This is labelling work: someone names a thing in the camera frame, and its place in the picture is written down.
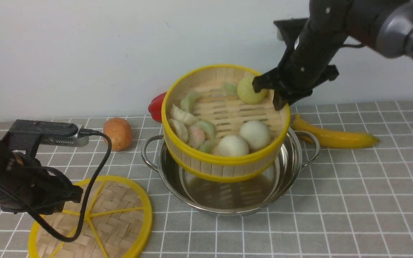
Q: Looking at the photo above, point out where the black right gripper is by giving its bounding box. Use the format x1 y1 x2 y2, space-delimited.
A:
252 18 347 111

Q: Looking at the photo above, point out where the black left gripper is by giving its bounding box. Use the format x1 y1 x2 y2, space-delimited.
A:
0 150 84 215

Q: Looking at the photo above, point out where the yellow bamboo steamer basket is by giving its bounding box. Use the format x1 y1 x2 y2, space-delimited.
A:
161 64 290 182

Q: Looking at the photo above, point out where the yellow woven steamer lid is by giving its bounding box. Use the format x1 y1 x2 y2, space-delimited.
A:
28 175 153 258

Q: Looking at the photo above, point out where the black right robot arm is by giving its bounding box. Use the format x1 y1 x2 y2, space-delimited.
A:
252 0 413 111

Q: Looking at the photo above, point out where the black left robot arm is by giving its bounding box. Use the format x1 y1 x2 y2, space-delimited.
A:
0 120 89 215

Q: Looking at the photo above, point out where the stainless steel pot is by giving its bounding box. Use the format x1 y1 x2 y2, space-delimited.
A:
141 129 320 217

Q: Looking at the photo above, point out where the green steamed bun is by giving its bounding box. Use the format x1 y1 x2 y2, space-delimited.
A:
237 76 267 105

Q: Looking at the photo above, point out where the small green dumpling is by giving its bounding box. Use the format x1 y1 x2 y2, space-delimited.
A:
222 81 238 96

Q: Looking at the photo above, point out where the white steamed bun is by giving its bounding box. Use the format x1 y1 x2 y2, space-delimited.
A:
239 120 272 152
218 134 250 157

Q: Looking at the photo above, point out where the yellow banana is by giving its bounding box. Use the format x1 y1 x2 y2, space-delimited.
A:
291 113 380 149

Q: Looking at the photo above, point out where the white steamed bun front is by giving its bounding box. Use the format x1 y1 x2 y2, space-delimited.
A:
218 134 250 157

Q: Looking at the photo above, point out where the green dumpling lower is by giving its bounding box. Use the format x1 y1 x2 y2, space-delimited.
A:
195 120 216 140

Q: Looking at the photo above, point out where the green dumpling upper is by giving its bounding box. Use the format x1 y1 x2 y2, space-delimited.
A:
180 90 201 113

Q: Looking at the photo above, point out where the pink green dumpling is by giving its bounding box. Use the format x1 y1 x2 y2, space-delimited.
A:
188 125 205 149

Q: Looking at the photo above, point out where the white dumpling upper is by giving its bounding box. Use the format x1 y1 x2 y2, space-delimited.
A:
170 104 200 127

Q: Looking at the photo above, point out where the white dumpling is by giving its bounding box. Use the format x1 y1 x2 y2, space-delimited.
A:
170 104 200 127
168 119 189 143

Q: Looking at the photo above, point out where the brown potato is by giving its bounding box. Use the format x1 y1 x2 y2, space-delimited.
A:
103 117 133 152

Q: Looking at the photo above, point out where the red bell pepper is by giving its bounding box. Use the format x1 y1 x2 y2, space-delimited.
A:
148 92 166 123

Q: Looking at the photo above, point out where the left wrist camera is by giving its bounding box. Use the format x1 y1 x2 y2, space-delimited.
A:
2 119 89 158

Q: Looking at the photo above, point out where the black camera cable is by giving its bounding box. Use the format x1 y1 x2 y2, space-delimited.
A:
0 129 113 243

